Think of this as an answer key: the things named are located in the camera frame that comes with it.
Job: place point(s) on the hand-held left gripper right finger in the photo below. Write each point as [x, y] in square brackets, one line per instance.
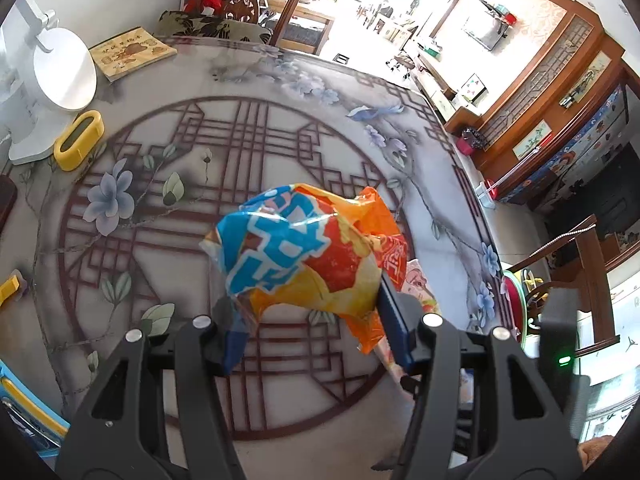
[395, 325]

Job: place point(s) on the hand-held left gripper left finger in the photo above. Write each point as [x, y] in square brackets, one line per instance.
[234, 345]

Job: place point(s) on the red green-rimmed bin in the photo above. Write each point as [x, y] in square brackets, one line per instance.
[512, 305]

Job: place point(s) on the orange blue snack bag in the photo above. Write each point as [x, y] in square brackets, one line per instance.
[310, 260]

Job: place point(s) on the person's right hand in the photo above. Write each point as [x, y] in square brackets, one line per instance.
[597, 457]

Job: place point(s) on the brown wooden chair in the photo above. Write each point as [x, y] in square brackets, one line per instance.
[595, 285]

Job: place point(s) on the white red mop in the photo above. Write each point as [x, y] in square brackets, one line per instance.
[487, 192]

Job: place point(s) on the colourful printed door curtain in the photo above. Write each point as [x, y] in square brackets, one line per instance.
[590, 145]

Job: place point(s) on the red wastebasket with black bag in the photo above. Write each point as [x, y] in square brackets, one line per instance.
[471, 141]

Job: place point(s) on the blue green plastic toy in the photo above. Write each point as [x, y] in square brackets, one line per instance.
[20, 400]

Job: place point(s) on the yellow plastic clip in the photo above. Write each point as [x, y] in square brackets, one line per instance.
[7, 287]

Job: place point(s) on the long television cabinet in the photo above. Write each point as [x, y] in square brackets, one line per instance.
[440, 85]

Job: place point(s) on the framed geometric picture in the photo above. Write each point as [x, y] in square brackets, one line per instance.
[472, 89]

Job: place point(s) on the yellow plastic holder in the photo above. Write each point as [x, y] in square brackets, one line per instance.
[65, 152]

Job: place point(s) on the rolling stool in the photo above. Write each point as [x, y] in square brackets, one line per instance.
[400, 62]

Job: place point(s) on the dark rectangular case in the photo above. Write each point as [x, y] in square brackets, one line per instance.
[6, 200]

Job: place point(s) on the small black stool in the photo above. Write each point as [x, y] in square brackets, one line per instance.
[341, 58]

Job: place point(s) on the light wooden coffee table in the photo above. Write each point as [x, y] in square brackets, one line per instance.
[395, 35]

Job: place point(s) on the wooden bench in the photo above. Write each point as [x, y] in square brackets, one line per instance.
[310, 35]

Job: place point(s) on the yellow brown book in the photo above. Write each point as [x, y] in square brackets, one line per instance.
[130, 52]

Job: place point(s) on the white desk lamp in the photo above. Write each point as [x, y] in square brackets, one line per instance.
[65, 75]

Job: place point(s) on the floral chair cushion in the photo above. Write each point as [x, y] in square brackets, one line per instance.
[200, 25]

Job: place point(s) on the dark wooden dining chair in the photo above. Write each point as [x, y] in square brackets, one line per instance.
[295, 5]

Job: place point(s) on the small flower wall painting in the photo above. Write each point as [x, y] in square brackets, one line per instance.
[532, 137]

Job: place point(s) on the tall flower wall painting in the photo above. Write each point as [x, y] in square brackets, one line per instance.
[587, 82]

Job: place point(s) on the wall television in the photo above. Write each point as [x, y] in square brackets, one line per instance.
[482, 30]

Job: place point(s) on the wall shelf with items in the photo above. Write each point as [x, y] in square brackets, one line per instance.
[500, 10]

